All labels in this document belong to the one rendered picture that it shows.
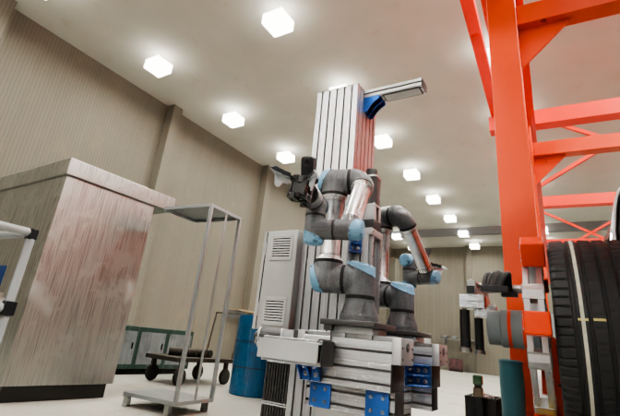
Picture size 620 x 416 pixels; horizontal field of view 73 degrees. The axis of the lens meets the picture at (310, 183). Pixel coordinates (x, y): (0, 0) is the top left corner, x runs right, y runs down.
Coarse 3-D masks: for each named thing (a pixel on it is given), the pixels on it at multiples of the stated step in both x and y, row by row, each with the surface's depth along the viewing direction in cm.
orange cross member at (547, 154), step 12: (540, 144) 406; (552, 144) 401; (564, 144) 396; (576, 144) 391; (588, 144) 386; (600, 144) 381; (612, 144) 376; (540, 156) 405; (552, 156) 402; (564, 156) 397; (540, 168) 404; (552, 168) 398; (540, 180) 400
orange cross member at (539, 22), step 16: (544, 0) 247; (560, 0) 242; (576, 0) 238; (592, 0) 233; (608, 0) 229; (528, 16) 249; (544, 16) 244; (560, 16) 241; (576, 16) 240; (592, 16) 238; (608, 16) 237; (528, 32) 251; (544, 32) 246; (528, 48) 247
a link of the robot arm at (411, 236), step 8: (392, 208) 223; (400, 208) 222; (392, 216) 221; (400, 216) 220; (408, 216) 220; (392, 224) 223; (400, 224) 220; (408, 224) 219; (416, 224) 222; (408, 232) 221; (416, 232) 222; (408, 240) 223; (416, 240) 222; (416, 248) 223; (416, 256) 224; (424, 256) 224; (416, 264) 227; (424, 264) 224; (424, 272) 226; (432, 272) 226; (424, 280) 228; (432, 280) 225; (440, 280) 227
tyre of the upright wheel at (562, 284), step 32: (576, 256) 139; (608, 256) 135; (576, 288) 130; (608, 288) 127; (576, 320) 126; (608, 320) 123; (576, 352) 124; (608, 352) 120; (576, 384) 124; (608, 384) 120
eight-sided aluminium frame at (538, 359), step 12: (528, 276) 146; (540, 276) 144; (528, 288) 140; (540, 288) 139; (528, 300) 139; (540, 300) 137; (528, 336) 135; (528, 348) 134; (528, 360) 134; (540, 360) 131; (552, 360) 171; (540, 372) 167; (552, 372) 166; (540, 384) 162; (552, 384) 133; (540, 396) 158; (552, 396) 134; (540, 408) 138; (552, 408) 136
